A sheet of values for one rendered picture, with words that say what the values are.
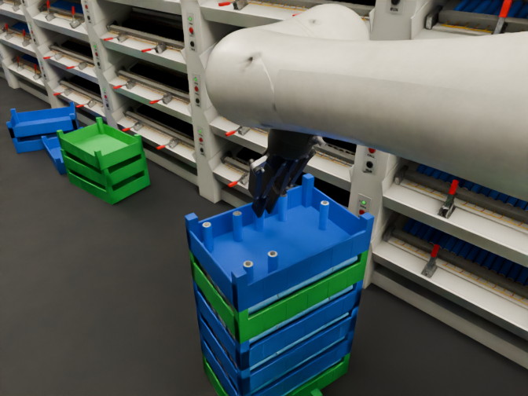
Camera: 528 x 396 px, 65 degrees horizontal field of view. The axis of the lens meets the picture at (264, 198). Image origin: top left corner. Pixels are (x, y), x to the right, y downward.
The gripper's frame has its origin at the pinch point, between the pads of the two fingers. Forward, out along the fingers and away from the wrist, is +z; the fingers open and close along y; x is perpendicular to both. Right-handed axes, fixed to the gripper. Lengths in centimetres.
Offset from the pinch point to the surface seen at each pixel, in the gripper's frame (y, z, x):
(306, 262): -1.1, -2.1, -15.4
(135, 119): 13, 83, 106
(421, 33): 42.3, -21.9, 14.0
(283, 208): 5.4, 4.9, -0.7
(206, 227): -12.5, 2.4, 0.1
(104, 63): 6, 64, 124
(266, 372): -9.4, 20.5, -25.9
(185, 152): 20, 68, 68
